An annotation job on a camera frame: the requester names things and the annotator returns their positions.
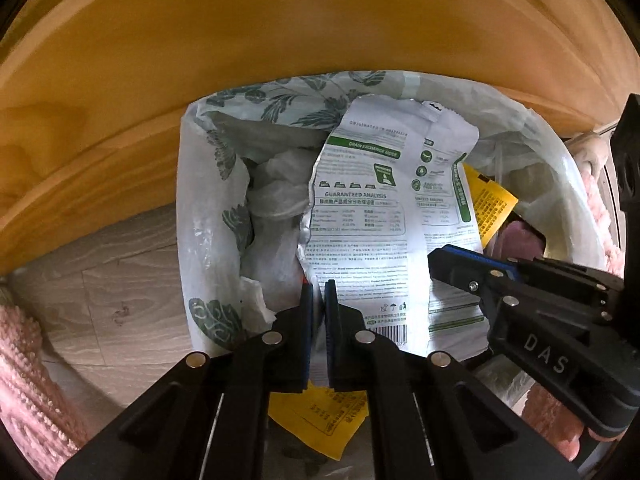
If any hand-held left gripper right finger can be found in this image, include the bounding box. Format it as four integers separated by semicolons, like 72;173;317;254
324;280;581;480

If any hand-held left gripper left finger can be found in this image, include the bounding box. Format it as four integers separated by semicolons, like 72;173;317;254
55;282;315;480

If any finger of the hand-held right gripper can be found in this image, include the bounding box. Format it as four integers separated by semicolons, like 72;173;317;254
517;257;626;323
427;244;521;311

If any purple cloth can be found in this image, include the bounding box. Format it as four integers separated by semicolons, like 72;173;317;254
487;217;547;273

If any white pouch with green print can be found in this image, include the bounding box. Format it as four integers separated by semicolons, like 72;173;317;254
296;94;489;362

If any leaf print white trash bag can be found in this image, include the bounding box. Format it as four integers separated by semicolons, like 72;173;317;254
177;69;627;411

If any wooden bed frame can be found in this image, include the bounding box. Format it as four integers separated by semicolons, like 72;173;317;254
0;0;640;277

